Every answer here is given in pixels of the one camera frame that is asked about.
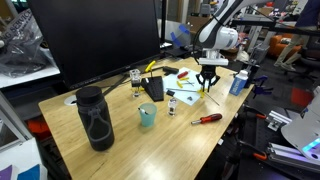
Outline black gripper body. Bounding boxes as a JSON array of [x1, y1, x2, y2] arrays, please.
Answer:
[[199, 64, 218, 79]]

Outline long yellow T-handle hex key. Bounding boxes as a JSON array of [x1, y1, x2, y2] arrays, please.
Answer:
[[165, 86, 205, 99]]

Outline black triangular tool rack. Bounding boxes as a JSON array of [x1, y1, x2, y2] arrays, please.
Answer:
[[140, 75, 166, 103]]

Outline orange object under table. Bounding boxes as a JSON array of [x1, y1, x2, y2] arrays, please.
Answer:
[[26, 116, 52, 142]]

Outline white sheet mat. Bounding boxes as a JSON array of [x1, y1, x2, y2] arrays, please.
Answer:
[[161, 66, 219, 107]]

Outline white blue carton bottle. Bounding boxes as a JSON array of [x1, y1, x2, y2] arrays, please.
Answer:
[[228, 69, 250, 97]]

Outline black foam block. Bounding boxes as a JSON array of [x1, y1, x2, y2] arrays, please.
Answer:
[[161, 65, 180, 75]]

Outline small black square pad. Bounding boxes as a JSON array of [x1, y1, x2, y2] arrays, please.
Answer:
[[165, 88, 177, 98]]

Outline small clear glass bottle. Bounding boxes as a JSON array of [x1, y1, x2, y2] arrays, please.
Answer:
[[167, 96, 179, 117]]

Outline blue spring clamp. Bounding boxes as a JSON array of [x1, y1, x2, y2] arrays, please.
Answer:
[[251, 75, 270, 100]]

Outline white blue face shield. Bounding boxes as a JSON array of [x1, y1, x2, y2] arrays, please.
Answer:
[[169, 22, 193, 48]]

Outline brown cardboard box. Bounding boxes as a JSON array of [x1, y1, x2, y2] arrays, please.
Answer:
[[186, 14, 215, 35]]

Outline black orange bar clamp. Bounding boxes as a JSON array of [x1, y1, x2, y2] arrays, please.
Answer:
[[237, 139, 268, 162], [242, 104, 268, 121]]

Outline teal plastic cup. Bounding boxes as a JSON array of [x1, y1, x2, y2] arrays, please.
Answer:
[[138, 102, 158, 128]]

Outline small white black-tipped pen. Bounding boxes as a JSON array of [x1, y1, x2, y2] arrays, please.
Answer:
[[137, 106, 150, 116]]

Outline orange sofa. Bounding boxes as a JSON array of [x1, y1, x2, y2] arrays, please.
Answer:
[[267, 32, 303, 62]]

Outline short aluminium extrusion piece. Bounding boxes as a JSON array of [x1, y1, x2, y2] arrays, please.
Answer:
[[266, 109, 295, 132]]

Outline black monitor stand leg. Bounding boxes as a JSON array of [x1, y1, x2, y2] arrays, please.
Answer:
[[100, 73, 131, 98]]

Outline red box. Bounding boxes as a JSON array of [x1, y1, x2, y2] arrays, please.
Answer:
[[290, 86, 315, 108]]

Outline person in blue shirt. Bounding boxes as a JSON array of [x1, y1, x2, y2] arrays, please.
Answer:
[[273, 0, 320, 72]]

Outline white device with blue light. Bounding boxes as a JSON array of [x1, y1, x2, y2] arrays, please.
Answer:
[[280, 85, 320, 163]]

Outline large black computer monitor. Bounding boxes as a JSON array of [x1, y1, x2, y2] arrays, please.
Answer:
[[27, 0, 162, 91]]

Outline black insulated water bottle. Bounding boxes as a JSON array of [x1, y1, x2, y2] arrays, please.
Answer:
[[75, 85, 116, 152]]

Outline clear plastic bag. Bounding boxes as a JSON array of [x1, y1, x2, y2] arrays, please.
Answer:
[[0, 7, 52, 78]]

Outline blue purple books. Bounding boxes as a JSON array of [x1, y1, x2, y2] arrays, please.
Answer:
[[0, 162, 48, 180]]

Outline small red-handled tool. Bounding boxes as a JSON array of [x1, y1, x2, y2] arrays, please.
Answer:
[[176, 70, 190, 80]]

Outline short yellow T-handle hex key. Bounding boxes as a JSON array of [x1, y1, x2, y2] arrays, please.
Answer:
[[175, 80, 196, 89]]

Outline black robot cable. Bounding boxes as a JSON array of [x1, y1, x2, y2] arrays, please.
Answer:
[[192, 14, 216, 65]]

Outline red-handled screwdriver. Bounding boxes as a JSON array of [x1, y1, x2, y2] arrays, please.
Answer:
[[190, 112, 224, 126]]

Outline long aluminium extrusion rail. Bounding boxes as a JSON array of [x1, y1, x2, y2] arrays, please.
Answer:
[[266, 141, 320, 175]]

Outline grey desk cable grommet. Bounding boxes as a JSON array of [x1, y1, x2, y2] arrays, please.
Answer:
[[63, 94, 79, 107]]

